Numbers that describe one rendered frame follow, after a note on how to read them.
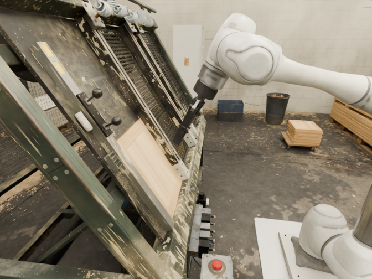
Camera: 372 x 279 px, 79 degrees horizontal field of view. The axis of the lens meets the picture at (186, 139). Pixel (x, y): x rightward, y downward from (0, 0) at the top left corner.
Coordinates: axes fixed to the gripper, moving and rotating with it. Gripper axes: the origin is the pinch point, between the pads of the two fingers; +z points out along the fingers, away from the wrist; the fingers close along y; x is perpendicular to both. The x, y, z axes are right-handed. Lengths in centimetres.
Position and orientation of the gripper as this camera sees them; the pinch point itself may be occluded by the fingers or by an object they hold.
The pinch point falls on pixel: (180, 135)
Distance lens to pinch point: 80.3
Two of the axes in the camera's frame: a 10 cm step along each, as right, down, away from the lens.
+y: -2.5, 3.2, -9.1
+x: 8.5, 5.2, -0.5
